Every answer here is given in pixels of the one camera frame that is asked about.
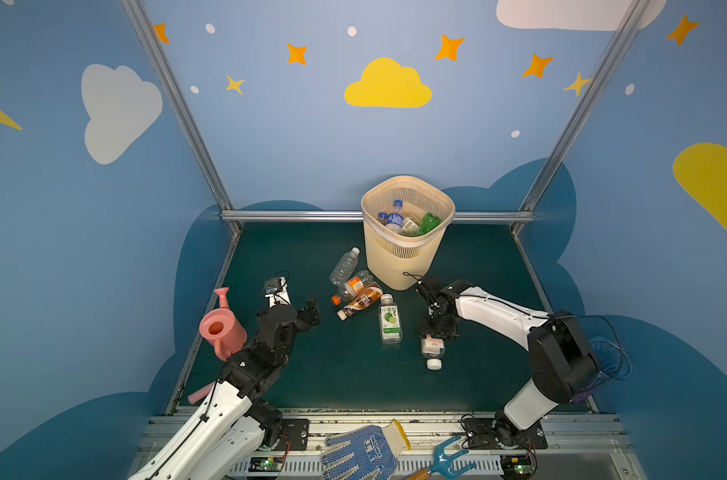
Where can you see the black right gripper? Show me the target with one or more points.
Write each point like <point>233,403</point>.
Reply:
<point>437,327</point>

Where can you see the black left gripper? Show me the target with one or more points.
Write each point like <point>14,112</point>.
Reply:
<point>303,314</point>

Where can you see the pink label white cap bottle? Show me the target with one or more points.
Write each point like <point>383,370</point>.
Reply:
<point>433,350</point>

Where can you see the lime label bottle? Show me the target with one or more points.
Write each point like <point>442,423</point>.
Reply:
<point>410,227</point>
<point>389,320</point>

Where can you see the clear plain plastic bottle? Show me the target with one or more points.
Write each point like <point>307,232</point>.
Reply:
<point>345,267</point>

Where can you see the orange cap soda bottle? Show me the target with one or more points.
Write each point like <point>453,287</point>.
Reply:
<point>352,287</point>

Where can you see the brown coffee drink bottle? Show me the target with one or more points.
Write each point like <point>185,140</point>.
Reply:
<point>362,301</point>

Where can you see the green sprite bottle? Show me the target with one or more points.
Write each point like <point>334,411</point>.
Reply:
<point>429,223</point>

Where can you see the blue label water bottle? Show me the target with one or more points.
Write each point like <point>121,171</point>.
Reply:
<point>393,220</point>

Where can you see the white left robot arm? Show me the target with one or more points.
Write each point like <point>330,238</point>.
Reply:
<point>233,420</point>

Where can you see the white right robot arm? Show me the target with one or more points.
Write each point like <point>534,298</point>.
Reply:
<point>562,360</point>

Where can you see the beige plastic waste bin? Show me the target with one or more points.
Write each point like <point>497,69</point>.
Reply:
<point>395,259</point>

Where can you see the pink toy watering can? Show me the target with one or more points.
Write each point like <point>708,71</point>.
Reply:
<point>221,329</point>

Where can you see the purple toy spatula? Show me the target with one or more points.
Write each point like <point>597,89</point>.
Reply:
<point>198,396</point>

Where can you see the blue knitted work glove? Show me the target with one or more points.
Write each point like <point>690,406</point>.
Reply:
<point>370,452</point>

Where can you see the blue garden hand fork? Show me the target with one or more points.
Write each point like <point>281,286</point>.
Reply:
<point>442,463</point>

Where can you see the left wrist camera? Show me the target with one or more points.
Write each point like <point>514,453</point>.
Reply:
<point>275,291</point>

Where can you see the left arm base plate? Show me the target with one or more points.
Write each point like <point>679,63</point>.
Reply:
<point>289,434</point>

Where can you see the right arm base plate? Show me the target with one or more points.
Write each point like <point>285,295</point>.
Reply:
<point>486,433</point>

